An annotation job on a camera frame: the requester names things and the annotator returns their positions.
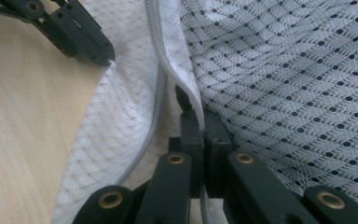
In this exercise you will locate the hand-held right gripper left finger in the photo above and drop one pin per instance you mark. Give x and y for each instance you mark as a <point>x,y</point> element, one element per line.
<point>192,140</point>

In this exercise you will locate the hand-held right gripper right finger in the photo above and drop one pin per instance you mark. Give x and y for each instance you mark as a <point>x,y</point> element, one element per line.
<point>217,146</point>

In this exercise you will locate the white mesh laundry bag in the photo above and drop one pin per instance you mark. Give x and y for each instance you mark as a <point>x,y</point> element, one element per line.
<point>276,77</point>

